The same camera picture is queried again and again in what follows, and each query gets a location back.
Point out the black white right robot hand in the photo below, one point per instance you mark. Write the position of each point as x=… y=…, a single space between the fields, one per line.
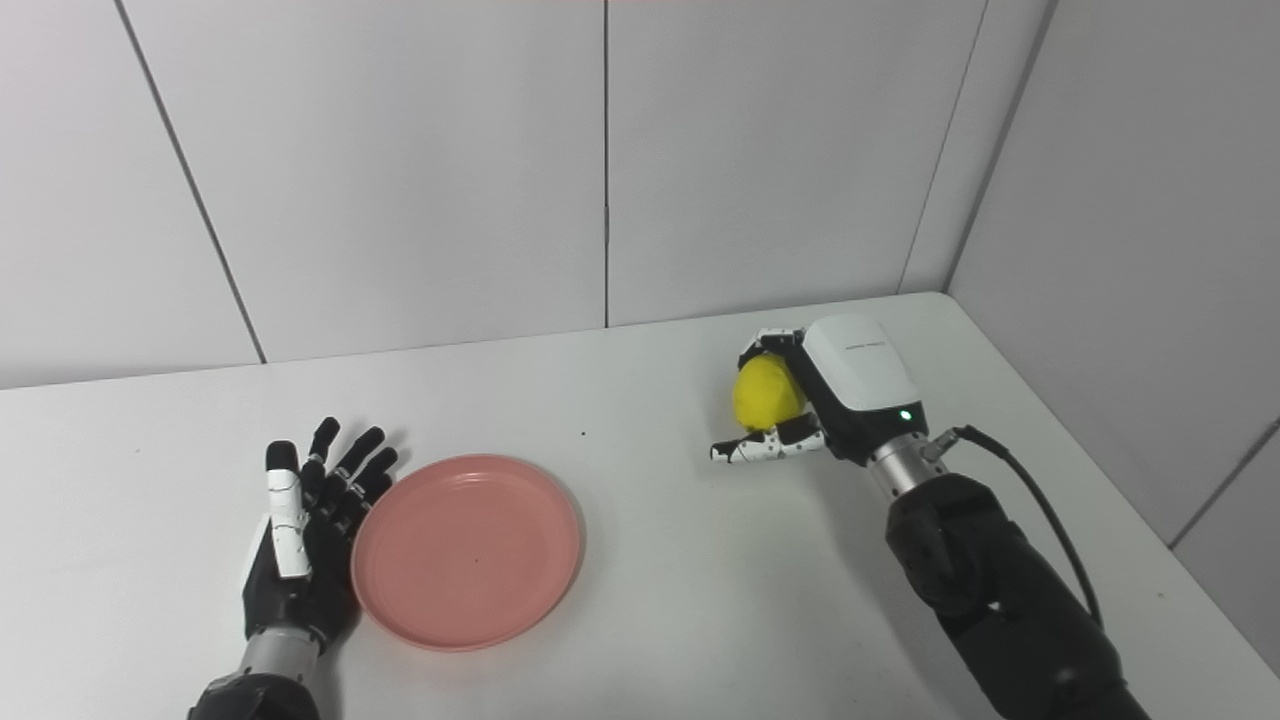
x=860 y=375

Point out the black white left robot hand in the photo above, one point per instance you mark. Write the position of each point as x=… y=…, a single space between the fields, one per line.
x=310 y=595

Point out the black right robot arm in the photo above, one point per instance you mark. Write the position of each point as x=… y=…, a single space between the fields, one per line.
x=990 y=580

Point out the pink round plate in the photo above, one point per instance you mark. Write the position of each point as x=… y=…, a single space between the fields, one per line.
x=465 y=552

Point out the yellow lemon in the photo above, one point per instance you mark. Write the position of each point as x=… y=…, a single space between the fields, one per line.
x=765 y=395

